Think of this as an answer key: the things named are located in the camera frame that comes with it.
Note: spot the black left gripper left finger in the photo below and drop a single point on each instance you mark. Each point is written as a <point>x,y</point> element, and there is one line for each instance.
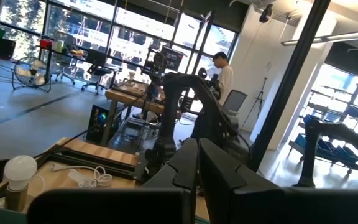
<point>154,199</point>

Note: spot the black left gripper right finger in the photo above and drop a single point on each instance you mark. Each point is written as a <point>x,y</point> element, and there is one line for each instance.
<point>247,202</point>

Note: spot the black background robot arm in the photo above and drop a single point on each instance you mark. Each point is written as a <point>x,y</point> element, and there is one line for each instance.
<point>331,132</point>

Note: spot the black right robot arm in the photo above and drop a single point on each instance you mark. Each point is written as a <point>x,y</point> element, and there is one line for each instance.
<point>179,90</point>

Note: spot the black computer tower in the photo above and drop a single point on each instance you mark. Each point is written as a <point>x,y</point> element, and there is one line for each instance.
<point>99,123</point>

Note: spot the black tripod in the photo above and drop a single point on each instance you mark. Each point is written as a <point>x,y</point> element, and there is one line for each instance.
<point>258,102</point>

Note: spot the grey office chair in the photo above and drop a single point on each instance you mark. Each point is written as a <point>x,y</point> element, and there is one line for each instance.
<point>235,100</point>

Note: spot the cart with blue bins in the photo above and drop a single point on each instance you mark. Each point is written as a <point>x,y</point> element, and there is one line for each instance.
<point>337,152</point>

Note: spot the wooden work table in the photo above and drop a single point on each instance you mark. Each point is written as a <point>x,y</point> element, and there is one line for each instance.
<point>129,98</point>

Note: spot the person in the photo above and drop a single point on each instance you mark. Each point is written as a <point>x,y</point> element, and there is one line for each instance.
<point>225,79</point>

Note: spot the white light bulb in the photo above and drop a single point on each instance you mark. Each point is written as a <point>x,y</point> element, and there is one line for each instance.
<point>20,171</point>

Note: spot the wooden bulb holder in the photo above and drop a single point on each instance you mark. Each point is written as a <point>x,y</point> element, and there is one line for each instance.
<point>15,199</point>

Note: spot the black office chair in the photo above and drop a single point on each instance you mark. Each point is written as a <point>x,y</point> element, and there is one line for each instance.
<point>97,67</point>

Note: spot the floor fan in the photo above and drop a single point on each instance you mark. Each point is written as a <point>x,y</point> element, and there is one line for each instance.
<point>31,73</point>

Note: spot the ceiling light tube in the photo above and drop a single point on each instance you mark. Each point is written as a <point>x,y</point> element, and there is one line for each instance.
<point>328,38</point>

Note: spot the black table frame rail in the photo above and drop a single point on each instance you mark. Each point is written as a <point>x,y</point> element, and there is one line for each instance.
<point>98,161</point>

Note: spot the black frame post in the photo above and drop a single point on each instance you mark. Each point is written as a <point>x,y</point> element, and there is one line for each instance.
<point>291,77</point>

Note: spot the black hanging camera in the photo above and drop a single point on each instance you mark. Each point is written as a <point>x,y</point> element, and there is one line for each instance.
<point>265,14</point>

